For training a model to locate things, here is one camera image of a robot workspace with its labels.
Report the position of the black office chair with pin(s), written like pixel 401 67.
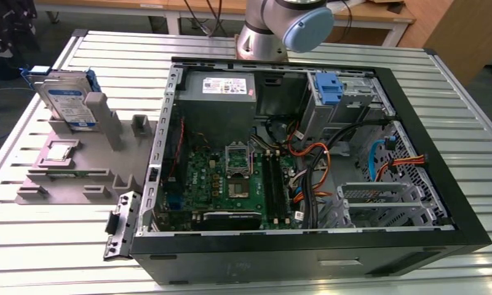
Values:
pixel 8 69

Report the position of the black open PC case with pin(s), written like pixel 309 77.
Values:
pixel 271 261

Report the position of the black graphics card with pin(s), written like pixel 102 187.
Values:
pixel 230 219

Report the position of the green motherboard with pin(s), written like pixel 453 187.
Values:
pixel 204 184

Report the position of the grey hinged card bracket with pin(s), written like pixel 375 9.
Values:
pixel 124 215

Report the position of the wooden desk white frame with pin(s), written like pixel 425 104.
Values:
pixel 374 15

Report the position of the black RAM slot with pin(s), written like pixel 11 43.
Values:
pixel 271 184
pixel 282 184

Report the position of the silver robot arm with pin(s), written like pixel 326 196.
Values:
pixel 267 18

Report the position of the hard disk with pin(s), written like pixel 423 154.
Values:
pixel 66 101

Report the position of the grey power supply unit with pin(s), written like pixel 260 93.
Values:
pixel 214 120

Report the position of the silver CPU chip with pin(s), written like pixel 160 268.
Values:
pixel 60 152

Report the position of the square brown base plate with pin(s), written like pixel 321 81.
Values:
pixel 242 58

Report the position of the grey parts rack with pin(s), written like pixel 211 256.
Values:
pixel 94 153

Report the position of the metal optical drive cage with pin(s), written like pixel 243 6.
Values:
pixel 353 107

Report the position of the blue plastic drive latch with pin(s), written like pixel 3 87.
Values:
pixel 329 87

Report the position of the thin locking lever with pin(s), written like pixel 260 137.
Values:
pixel 251 163

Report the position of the metal disk bay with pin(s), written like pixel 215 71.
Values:
pixel 378 205

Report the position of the green RAM stick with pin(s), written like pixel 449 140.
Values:
pixel 67 174

